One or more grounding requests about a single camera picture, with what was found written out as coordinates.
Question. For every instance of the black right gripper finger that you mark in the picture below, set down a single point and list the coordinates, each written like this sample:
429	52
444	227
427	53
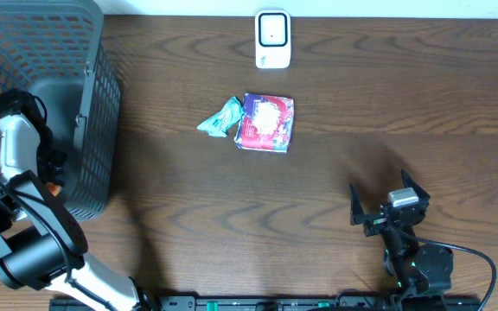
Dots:
357	216
409	182

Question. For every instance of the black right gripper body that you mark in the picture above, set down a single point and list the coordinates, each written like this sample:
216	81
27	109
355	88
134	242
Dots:
376	225

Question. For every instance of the purple red tissue pack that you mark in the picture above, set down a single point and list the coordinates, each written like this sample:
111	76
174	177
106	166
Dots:
266	124

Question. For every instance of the green wet wipes packet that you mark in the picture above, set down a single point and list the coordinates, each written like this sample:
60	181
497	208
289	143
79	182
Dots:
218	125

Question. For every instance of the orange Kleenex tissue pack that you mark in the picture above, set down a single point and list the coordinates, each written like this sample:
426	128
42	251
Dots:
54	189

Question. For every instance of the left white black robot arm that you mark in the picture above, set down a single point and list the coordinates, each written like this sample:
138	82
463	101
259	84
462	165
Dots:
41	243

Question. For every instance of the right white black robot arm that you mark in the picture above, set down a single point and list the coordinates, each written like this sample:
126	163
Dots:
422	269

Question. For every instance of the grey plastic mesh basket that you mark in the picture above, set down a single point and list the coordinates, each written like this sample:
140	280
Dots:
53	50

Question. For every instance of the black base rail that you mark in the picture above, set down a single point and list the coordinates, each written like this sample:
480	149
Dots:
350	301

